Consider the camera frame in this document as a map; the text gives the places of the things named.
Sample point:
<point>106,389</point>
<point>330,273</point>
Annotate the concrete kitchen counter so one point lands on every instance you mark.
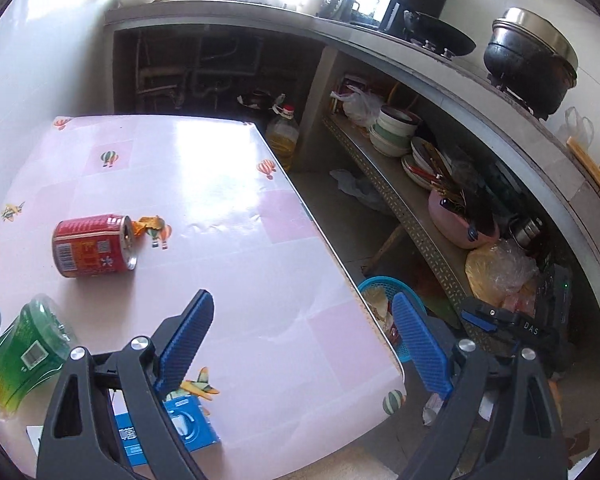
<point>518,139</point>

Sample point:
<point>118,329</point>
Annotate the yellow cooking oil bottle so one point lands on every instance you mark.
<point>282,134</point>

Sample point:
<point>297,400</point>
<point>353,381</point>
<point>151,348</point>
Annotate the pink basin with utensils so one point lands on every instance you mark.
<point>454,227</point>

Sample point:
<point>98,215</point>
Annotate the blue toothpaste box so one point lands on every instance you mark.
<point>187,416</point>

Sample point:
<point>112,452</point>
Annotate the wooden cutting board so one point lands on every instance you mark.
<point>585,159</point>

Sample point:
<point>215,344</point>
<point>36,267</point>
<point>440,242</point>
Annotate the black wok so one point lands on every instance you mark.
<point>436,35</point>

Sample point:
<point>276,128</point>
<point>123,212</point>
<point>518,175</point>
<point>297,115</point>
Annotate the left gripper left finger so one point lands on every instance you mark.
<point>80,438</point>

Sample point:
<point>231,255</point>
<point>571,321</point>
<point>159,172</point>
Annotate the stack of white bowls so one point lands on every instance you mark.
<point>391,134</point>

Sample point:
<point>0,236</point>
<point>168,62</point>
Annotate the green plastic bottle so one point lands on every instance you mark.
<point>33,349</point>

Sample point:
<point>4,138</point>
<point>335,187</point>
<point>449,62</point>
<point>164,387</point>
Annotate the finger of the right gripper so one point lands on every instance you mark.
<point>479,321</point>

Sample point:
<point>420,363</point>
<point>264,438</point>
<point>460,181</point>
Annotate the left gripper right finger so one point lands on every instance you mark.
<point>524,440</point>

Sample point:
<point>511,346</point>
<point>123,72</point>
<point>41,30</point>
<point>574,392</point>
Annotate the yellow bag on shelf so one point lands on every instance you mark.
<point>502,275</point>

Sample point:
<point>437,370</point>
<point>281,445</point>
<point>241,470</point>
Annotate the stack of plates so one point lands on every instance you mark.
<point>425,165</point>

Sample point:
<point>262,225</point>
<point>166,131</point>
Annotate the blue plastic trash basket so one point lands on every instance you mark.
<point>378,293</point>

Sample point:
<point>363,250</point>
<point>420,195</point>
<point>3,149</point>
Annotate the red drink can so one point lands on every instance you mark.
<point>93,246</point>

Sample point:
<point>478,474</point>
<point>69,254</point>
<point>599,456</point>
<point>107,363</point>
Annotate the black pot with steel lid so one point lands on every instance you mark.
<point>530,58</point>

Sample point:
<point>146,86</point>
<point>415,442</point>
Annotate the white plastic bag on shelf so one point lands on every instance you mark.
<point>362,108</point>

